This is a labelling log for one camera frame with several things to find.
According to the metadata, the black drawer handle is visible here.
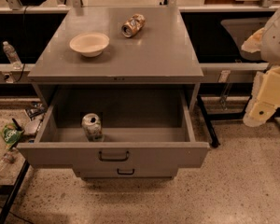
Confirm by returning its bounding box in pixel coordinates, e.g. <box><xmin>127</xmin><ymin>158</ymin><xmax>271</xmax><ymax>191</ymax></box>
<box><xmin>98</xmin><ymin>151</ymin><xmax>130</xmax><ymax>162</ymax></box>
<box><xmin>117</xmin><ymin>169</ymin><xmax>135</xmax><ymax>175</ymax></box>

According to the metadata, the dark office chair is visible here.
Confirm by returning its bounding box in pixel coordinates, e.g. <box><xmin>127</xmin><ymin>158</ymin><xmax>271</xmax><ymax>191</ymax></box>
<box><xmin>197</xmin><ymin>18</ymin><xmax>280</xmax><ymax>147</ymax></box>

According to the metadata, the grey metal drawer cabinet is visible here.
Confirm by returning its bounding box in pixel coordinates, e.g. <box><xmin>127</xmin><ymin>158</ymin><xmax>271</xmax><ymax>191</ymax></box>
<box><xmin>29</xmin><ymin>7</ymin><xmax>203</xmax><ymax>178</ymax></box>

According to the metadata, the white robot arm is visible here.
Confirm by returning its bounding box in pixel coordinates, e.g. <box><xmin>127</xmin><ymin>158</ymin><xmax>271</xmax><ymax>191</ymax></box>
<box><xmin>241</xmin><ymin>8</ymin><xmax>280</xmax><ymax>127</ymax></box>

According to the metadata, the black top drawer handle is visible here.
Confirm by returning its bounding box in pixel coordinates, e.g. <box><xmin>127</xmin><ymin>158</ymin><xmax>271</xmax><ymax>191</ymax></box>
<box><xmin>98</xmin><ymin>151</ymin><xmax>130</xmax><ymax>162</ymax></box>

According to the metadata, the crushed brown soda can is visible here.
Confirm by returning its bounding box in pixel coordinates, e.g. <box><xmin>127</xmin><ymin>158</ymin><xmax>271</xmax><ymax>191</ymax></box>
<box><xmin>121</xmin><ymin>13</ymin><xmax>146</xmax><ymax>38</ymax></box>

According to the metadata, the black lower drawer handle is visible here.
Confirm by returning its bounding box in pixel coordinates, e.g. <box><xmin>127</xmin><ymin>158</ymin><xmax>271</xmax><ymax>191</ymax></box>
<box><xmin>117</xmin><ymin>169</ymin><xmax>135</xmax><ymax>175</ymax></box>

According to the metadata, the white paper bowl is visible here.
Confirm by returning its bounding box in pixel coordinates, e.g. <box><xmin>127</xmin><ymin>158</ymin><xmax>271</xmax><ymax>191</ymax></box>
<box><xmin>69</xmin><ymin>32</ymin><xmax>109</xmax><ymax>57</ymax></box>

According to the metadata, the open grey top drawer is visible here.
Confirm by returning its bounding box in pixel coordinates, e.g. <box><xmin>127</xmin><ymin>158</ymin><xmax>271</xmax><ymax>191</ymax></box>
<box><xmin>19</xmin><ymin>89</ymin><xmax>209</xmax><ymax>173</ymax></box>

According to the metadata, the clear plastic water bottle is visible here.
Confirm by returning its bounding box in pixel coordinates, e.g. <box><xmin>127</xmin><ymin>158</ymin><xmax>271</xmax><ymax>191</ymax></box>
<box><xmin>3</xmin><ymin>41</ymin><xmax>22</xmax><ymax>70</ymax></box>

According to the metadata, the dark snack packet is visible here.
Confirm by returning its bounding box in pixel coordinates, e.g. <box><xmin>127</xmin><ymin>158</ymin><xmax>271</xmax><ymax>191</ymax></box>
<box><xmin>25</xmin><ymin>102</ymin><xmax>46</xmax><ymax>120</ymax></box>

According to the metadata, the green chip bag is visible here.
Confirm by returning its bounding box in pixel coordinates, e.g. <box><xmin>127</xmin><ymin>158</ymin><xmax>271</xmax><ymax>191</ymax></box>
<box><xmin>0</xmin><ymin>123</ymin><xmax>23</xmax><ymax>149</ymax></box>

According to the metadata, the plastic bottle on low table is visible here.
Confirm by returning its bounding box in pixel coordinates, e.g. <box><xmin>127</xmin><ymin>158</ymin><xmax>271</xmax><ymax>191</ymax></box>
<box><xmin>0</xmin><ymin>152</ymin><xmax>16</xmax><ymax>179</ymax></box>

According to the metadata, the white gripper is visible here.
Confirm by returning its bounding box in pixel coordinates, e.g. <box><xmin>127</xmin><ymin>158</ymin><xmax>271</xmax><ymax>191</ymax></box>
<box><xmin>241</xmin><ymin>28</ymin><xmax>280</xmax><ymax>127</ymax></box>

